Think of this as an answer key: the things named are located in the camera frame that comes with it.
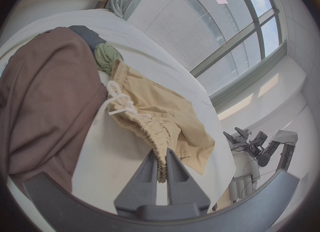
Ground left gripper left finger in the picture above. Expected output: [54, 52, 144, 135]
[113, 148, 159, 213]

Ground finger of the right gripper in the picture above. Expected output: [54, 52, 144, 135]
[223, 131, 237, 144]
[234, 127, 251, 139]

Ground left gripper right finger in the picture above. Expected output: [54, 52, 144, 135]
[165, 148, 211, 212]

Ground tan shorts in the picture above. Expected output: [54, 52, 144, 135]
[107, 60, 216, 184]

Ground bed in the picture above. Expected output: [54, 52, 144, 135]
[0, 0, 237, 216]

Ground window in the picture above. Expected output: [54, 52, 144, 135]
[126, 0, 287, 94]

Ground green garment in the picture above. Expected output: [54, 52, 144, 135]
[94, 43, 124, 75]

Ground brown garment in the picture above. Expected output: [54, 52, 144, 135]
[0, 27, 108, 194]

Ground black garment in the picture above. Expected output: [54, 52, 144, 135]
[68, 25, 107, 52]

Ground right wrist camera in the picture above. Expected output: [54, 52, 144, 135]
[254, 130, 268, 143]

